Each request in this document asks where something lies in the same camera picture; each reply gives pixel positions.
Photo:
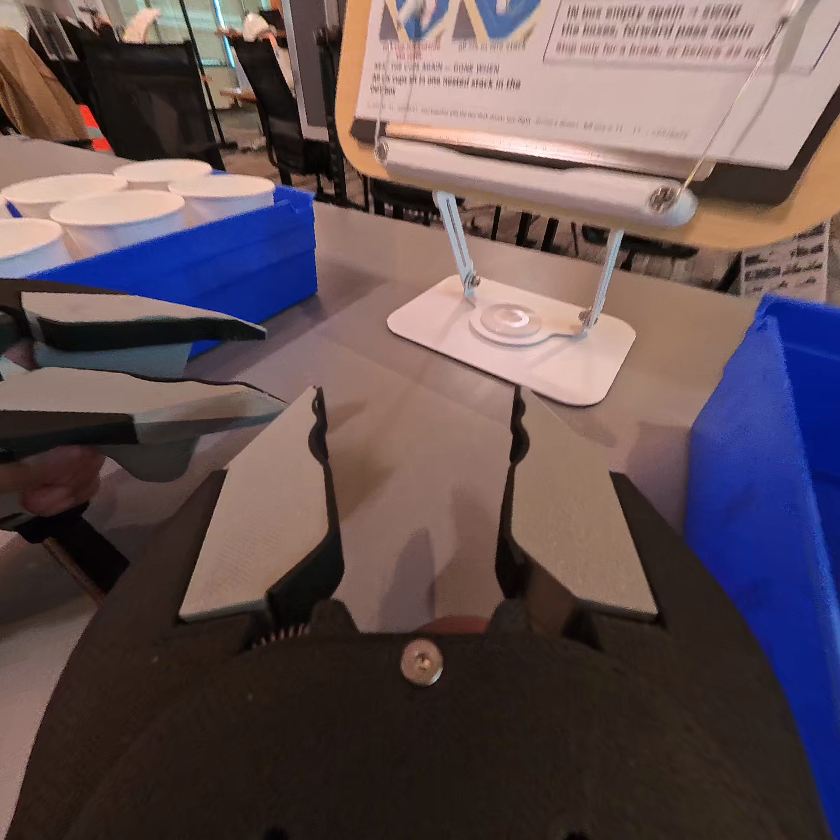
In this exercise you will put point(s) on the white document stand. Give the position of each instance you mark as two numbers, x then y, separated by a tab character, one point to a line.
512	177

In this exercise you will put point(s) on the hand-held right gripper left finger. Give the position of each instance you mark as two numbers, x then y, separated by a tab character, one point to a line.
262	518

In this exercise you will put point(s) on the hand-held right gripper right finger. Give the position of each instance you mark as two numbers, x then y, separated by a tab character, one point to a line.
571	525

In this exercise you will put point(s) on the person's left hand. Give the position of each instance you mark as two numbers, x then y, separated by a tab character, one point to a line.
49	482

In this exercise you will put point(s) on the black office chair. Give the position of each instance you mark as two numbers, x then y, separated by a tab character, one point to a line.
275	98
151	92

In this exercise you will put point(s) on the blue plastic bin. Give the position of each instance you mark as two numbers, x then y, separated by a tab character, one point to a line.
754	492
229	262

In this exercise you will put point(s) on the small printed paper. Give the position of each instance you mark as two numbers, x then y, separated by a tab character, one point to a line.
787	262

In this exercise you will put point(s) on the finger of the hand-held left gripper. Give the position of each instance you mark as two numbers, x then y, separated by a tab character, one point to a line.
131	397
131	312

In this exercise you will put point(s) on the printed instruction sheet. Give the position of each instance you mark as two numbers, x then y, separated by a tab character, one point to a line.
590	98

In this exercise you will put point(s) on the beige coat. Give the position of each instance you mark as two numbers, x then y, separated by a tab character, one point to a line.
33	92

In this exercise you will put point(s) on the white paper cup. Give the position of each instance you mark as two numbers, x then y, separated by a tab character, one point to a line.
26	248
118	220
223	197
62	191
161	172

